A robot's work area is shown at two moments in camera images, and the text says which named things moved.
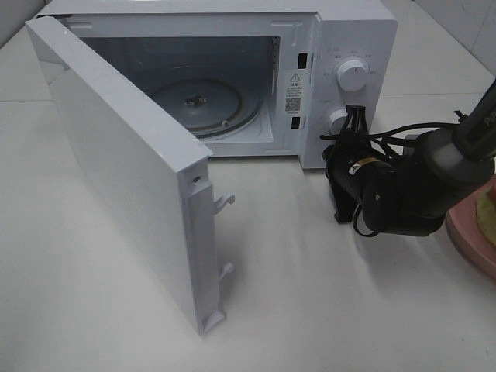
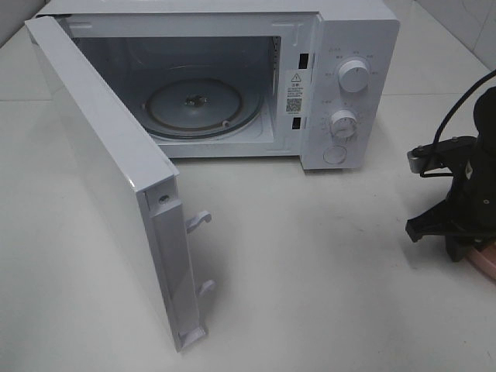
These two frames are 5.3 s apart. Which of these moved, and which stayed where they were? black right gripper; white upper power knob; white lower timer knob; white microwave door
Moved: black right gripper; white microwave door
Stayed: white lower timer knob; white upper power knob
